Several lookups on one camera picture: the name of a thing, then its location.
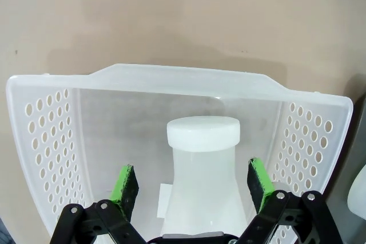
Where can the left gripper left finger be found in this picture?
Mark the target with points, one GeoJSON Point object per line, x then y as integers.
{"type": "Point", "coordinates": [123, 198]}

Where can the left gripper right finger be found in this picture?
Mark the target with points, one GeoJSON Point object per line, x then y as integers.
{"type": "Point", "coordinates": [263, 187]}

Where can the white plastic conical flask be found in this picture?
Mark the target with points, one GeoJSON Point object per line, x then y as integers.
{"type": "Point", "coordinates": [358, 192]}
{"type": "Point", "coordinates": [204, 169]}

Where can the white perforated plastic basket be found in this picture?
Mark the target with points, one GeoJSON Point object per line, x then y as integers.
{"type": "Point", "coordinates": [40, 141]}

